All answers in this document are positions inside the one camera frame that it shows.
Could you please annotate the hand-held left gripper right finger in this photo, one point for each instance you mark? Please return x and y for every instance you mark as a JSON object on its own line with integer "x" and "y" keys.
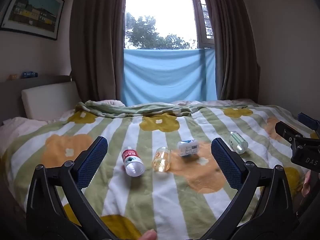
{"x": 225, "y": 166}

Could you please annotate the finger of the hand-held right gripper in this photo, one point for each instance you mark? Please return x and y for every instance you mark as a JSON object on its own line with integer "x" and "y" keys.
{"x": 308, "y": 121}
{"x": 287, "y": 131}

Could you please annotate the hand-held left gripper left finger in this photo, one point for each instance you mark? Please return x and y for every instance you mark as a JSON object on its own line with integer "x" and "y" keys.
{"x": 92, "y": 163}

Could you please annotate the person's right hand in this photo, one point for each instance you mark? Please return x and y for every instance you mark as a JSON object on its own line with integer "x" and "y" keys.
{"x": 306, "y": 183}

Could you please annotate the person's left hand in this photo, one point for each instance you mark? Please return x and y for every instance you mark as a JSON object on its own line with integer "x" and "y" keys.
{"x": 148, "y": 235}

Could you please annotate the green label clear bottle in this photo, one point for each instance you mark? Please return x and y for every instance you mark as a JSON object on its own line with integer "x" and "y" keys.
{"x": 238, "y": 142}

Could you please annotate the red label water bottle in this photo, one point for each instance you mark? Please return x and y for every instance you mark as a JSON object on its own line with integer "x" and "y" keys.
{"x": 133, "y": 162}

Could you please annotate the white jar with blue label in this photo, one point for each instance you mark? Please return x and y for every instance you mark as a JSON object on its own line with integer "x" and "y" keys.
{"x": 187, "y": 148}

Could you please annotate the striped floral blanket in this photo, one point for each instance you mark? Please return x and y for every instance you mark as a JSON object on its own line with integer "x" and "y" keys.
{"x": 155, "y": 205}

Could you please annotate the white cushion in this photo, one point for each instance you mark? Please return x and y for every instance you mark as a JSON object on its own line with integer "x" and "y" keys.
{"x": 48, "y": 101}

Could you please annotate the white bed sheet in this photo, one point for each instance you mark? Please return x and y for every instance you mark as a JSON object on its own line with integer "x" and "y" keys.
{"x": 17, "y": 130}

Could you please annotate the brown curtain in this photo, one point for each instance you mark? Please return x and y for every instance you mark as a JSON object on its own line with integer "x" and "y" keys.
{"x": 232, "y": 42}
{"x": 97, "y": 42}

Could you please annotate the light blue cloth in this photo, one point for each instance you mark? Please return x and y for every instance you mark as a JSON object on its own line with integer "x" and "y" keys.
{"x": 170, "y": 77}

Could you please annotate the grey headboard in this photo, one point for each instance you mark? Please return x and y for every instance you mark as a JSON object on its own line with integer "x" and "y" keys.
{"x": 10, "y": 97}

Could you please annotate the small blue toy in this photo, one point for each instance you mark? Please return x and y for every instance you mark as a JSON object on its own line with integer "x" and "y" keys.
{"x": 29, "y": 74}

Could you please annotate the small orange toy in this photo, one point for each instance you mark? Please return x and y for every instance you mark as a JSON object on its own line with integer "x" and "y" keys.
{"x": 13, "y": 77}

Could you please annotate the tree outside window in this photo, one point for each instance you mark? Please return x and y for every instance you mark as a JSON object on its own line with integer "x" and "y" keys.
{"x": 147, "y": 33}

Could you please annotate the framed building picture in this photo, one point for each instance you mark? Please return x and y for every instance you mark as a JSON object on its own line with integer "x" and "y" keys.
{"x": 33, "y": 8}

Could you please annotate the window shutter frame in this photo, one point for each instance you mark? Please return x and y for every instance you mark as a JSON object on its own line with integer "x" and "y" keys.
{"x": 203, "y": 17}

